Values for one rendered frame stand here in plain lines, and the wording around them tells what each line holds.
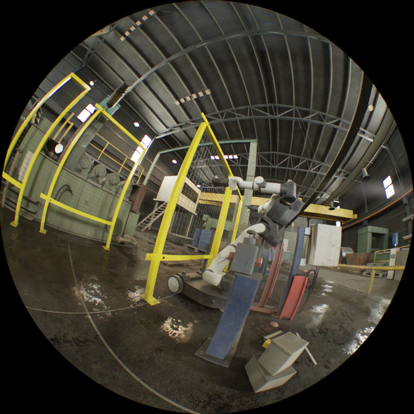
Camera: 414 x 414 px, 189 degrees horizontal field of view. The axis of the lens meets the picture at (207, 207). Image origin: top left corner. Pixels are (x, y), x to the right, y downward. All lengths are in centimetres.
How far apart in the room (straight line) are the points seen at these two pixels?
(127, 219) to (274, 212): 252
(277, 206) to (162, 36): 1162
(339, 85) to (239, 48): 707
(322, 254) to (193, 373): 122
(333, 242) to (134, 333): 160
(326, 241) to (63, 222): 327
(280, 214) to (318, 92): 1107
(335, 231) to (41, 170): 360
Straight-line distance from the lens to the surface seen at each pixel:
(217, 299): 119
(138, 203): 266
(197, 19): 1109
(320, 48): 1125
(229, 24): 1082
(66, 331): 83
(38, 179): 246
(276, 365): 66
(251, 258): 54
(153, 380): 70
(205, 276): 130
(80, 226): 246
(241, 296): 57
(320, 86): 1157
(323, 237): 129
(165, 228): 95
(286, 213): 116
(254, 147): 461
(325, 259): 131
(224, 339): 71
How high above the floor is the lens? 65
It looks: 14 degrees up
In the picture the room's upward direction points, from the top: 15 degrees clockwise
